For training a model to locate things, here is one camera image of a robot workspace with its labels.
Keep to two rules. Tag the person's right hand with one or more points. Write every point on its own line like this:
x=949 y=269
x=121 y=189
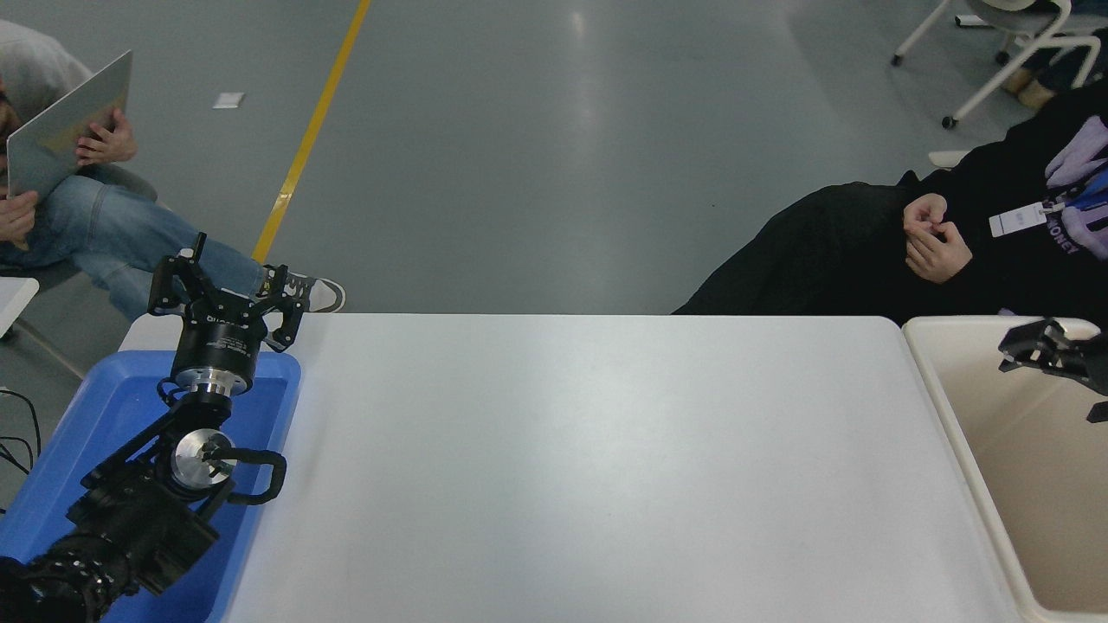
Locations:
x=924 y=212
x=16 y=218

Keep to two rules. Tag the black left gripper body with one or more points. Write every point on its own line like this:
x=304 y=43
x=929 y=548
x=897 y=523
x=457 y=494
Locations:
x=216 y=342

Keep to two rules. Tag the grey laptop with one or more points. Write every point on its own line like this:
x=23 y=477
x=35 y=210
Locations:
x=69 y=125

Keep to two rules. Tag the white wheeled chair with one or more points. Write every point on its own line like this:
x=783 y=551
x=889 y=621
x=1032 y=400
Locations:
x=1021 y=35

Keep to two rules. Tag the person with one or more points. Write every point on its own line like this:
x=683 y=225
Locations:
x=1052 y=73
x=779 y=260
x=104 y=234

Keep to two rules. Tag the white name badge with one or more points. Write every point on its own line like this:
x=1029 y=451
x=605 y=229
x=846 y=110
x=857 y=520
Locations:
x=1017 y=220

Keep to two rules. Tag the small white floor object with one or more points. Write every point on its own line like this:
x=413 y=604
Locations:
x=948 y=157

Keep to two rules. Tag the blue plastic tray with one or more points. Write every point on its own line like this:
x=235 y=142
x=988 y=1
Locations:
x=104 y=407

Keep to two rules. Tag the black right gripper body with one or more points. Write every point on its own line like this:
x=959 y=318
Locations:
x=1098 y=363

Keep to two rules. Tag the person's left hand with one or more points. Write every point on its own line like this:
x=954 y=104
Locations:
x=108 y=143
x=939 y=258

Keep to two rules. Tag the large pale bin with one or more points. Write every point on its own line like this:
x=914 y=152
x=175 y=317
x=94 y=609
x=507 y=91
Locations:
x=1039 y=484

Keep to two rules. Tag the small white side table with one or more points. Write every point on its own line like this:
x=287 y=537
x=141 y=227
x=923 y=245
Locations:
x=13 y=298

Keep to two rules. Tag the white paper scrap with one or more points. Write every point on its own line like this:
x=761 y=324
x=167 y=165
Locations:
x=228 y=101

